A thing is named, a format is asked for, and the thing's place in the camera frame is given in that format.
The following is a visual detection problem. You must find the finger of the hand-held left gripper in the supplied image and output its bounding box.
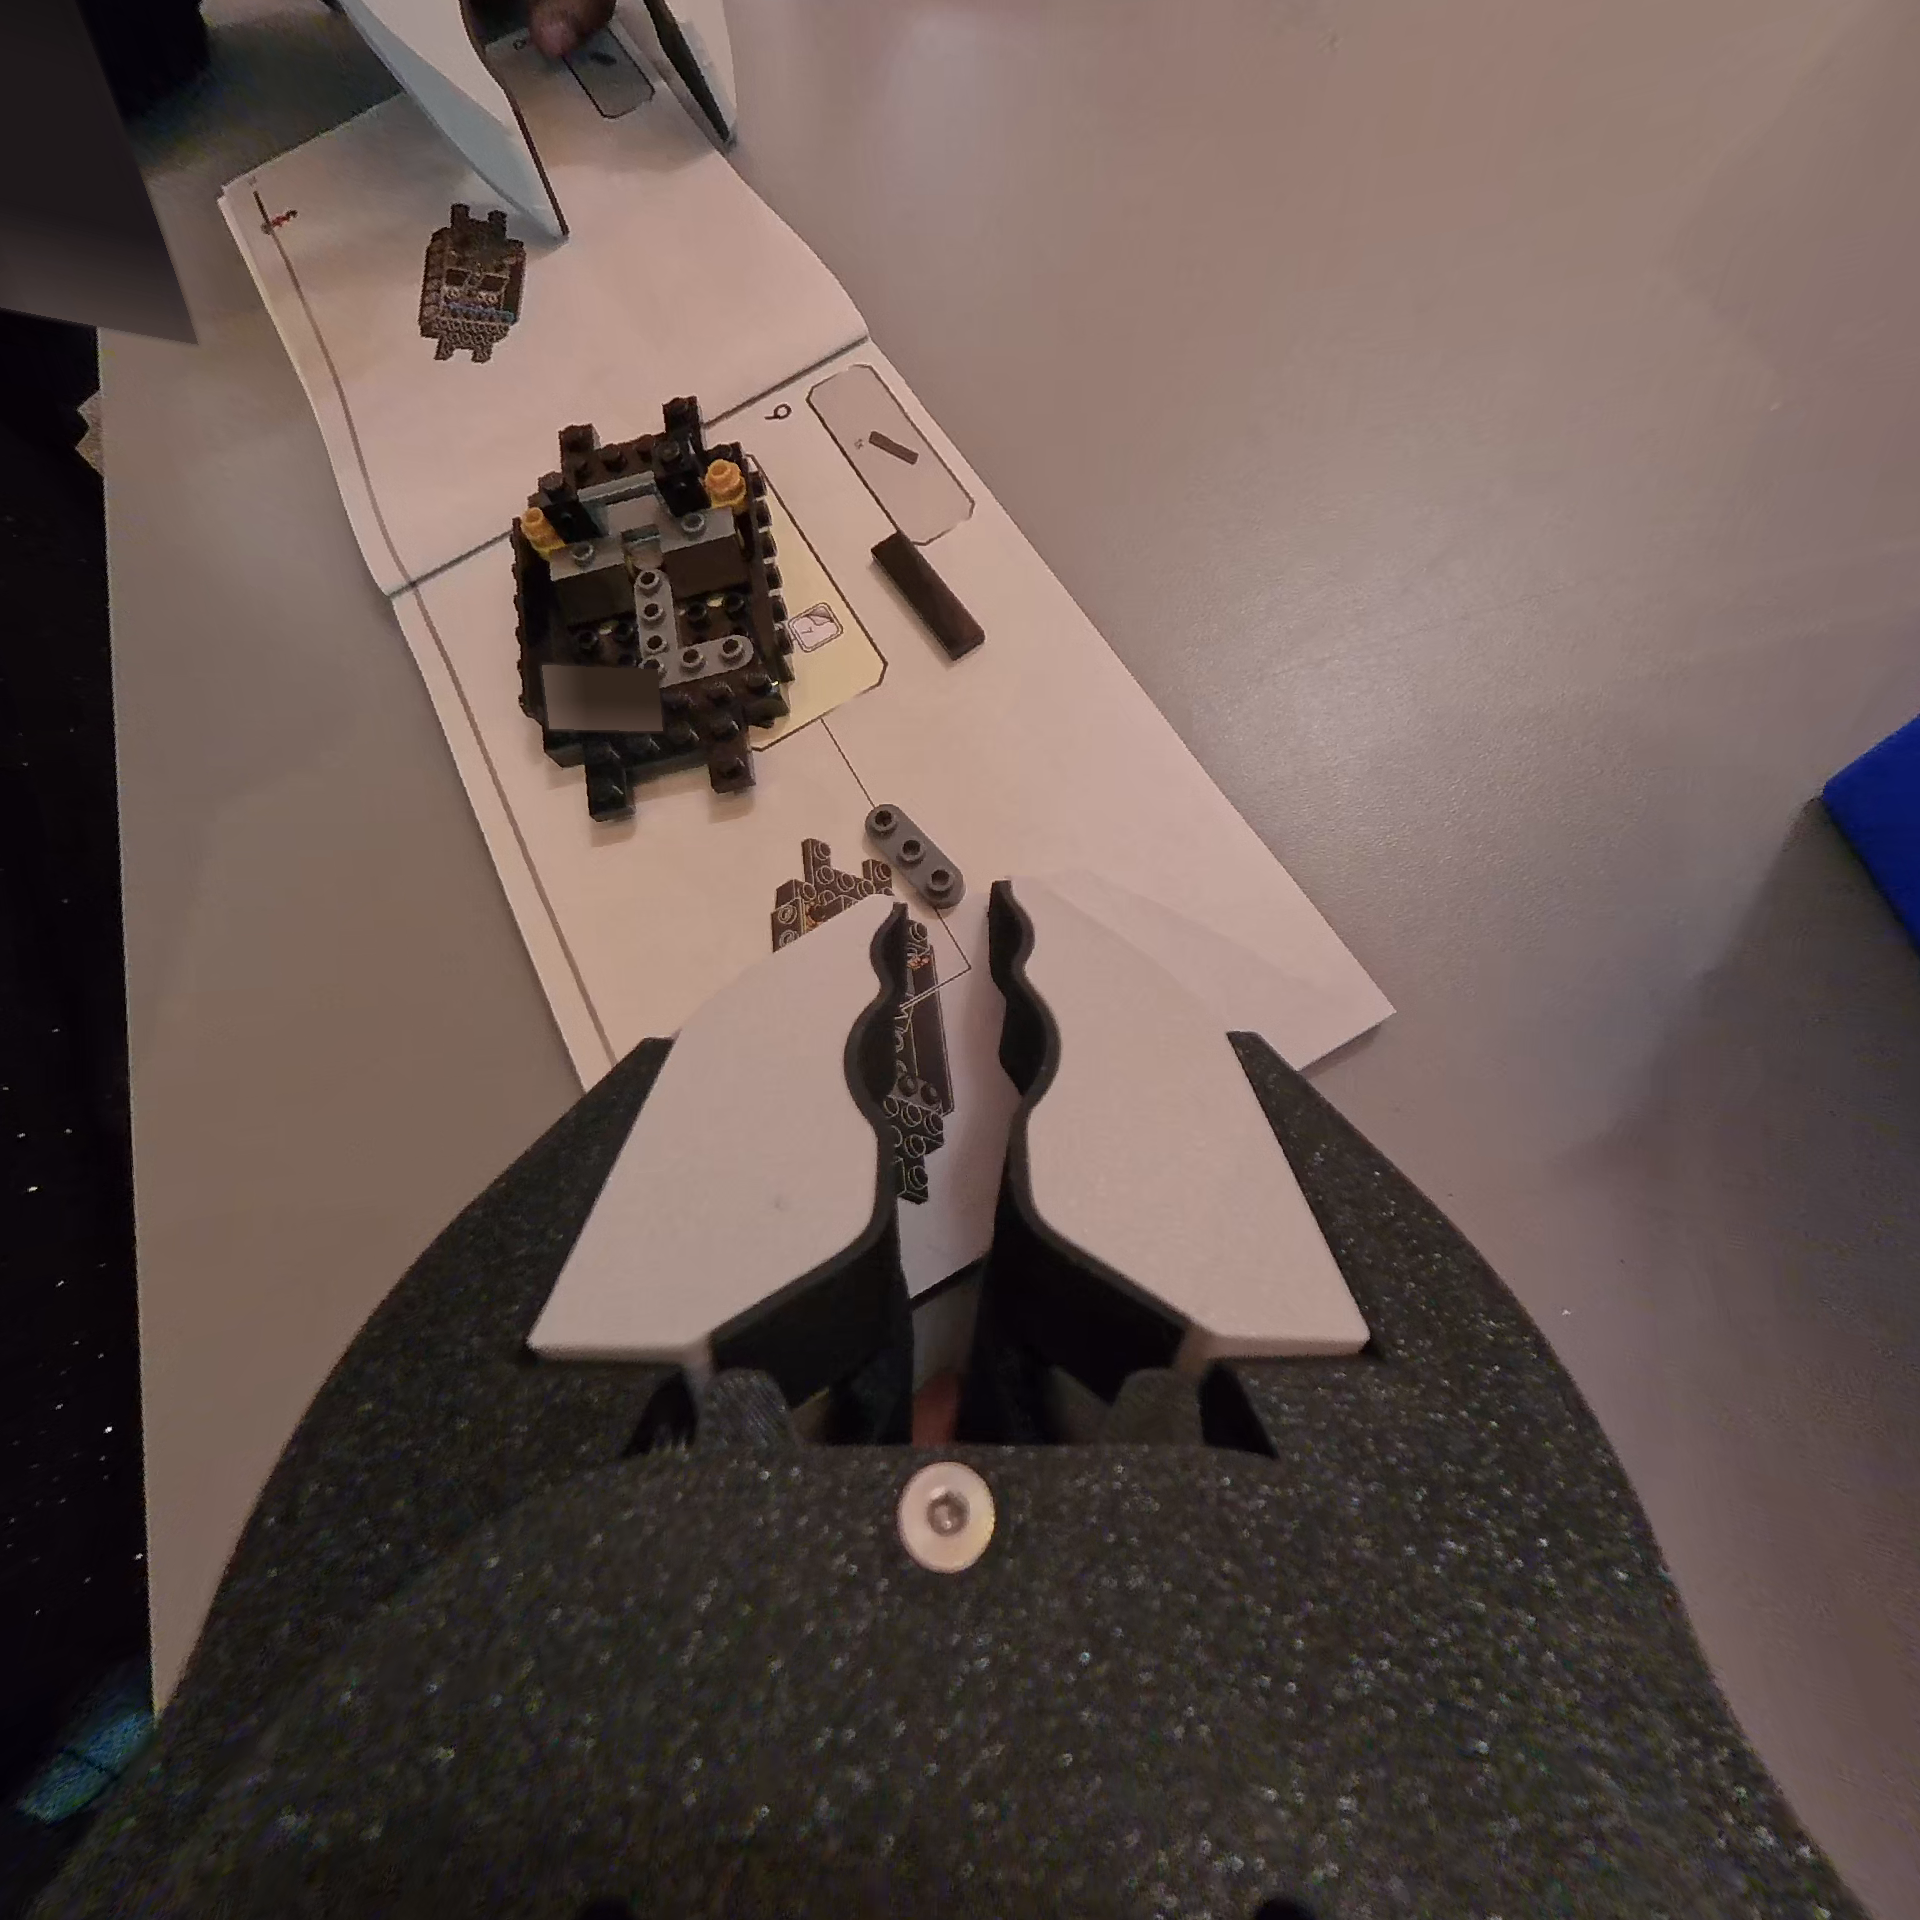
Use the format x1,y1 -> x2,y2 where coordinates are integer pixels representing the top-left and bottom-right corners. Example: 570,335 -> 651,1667
642,0 -> 740,154
337,0 -> 572,247

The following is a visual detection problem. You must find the black lego tile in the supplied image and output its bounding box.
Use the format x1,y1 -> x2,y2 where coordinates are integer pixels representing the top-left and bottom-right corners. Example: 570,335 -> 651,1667
870,538 -> 991,661

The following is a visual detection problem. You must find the blue fabric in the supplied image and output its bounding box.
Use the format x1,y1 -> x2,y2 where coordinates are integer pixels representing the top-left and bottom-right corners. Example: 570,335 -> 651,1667
0,1656 -> 169,1826

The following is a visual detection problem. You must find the blue storage bin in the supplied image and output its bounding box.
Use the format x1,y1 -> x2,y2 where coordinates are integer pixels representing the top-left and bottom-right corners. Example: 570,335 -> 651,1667
1819,712 -> 1920,952

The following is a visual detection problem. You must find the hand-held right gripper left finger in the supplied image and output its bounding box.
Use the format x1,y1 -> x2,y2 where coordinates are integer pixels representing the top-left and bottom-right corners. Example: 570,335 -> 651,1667
524,902 -> 917,1367

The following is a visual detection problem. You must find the white instruction booklet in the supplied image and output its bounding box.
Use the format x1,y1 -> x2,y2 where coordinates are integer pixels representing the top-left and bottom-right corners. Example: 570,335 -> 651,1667
217,0 -> 1397,1300

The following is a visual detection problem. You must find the black speckled clothing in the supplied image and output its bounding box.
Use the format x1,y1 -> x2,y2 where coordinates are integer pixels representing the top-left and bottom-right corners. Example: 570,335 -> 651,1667
0,307 -> 159,1726

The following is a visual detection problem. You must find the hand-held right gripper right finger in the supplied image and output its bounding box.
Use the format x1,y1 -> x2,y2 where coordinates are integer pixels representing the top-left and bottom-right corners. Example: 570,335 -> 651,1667
982,882 -> 1372,1370

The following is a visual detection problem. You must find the grey three-hole lego plate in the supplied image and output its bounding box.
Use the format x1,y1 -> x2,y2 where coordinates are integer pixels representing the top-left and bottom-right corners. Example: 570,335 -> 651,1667
860,803 -> 967,906

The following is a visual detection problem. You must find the black lego model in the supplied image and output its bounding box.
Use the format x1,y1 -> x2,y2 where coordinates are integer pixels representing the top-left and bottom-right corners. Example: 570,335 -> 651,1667
506,395 -> 799,824

